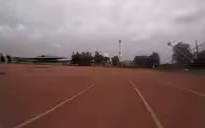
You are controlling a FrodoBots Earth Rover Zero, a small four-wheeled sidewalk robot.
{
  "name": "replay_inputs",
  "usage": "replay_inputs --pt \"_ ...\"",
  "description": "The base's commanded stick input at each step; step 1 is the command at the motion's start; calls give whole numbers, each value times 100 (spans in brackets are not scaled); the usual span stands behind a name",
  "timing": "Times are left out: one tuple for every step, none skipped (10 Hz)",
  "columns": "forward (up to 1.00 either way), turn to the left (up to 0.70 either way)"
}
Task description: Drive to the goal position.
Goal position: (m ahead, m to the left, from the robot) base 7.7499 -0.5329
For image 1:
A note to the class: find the large dark tree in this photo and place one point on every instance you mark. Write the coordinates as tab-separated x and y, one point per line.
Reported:
181	53

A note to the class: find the low flat-roofed building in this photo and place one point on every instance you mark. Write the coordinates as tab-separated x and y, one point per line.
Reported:
43	59

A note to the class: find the tall pale mast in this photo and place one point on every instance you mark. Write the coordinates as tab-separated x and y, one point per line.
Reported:
120	50

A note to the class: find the crane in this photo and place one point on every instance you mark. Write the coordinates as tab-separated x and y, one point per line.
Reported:
197	48

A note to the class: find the cluster of dark trees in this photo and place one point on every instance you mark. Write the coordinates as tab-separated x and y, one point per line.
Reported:
86	58

